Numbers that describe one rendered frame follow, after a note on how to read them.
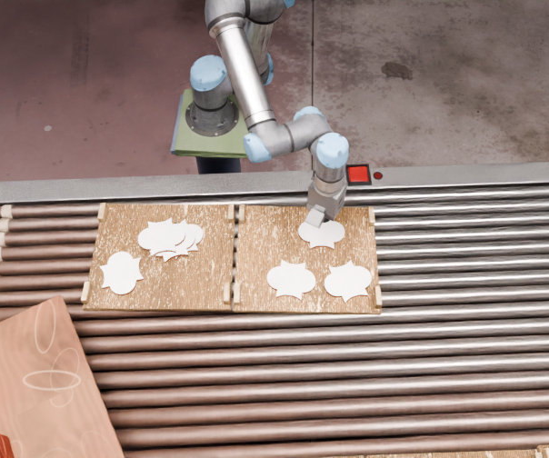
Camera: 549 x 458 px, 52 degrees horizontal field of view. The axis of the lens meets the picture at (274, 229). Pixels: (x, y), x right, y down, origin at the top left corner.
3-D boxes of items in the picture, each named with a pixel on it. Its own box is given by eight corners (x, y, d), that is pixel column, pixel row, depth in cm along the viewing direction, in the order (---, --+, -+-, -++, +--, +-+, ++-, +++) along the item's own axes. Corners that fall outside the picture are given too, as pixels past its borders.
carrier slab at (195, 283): (104, 206, 174) (103, 204, 173) (235, 207, 174) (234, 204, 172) (83, 311, 155) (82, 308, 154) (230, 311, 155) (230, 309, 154)
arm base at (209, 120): (196, 96, 200) (194, 76, 192) (237, 103, 199) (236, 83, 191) (185, 128, 193) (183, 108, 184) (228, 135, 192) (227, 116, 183)
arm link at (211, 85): (187, 88, 189) (183, 57, 177) (224, 77, 192) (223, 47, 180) (199, 114, 183) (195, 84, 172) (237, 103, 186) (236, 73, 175)
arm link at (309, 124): (280, 112, 140) (297, 143, 134) (320, 100, 142) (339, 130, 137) (279, 133, 146) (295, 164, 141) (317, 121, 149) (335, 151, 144)
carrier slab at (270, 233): (240, 208, 174) (239, 205, 172) (372, 210, 173) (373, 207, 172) (233, 312, 155) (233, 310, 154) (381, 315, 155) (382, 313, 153)
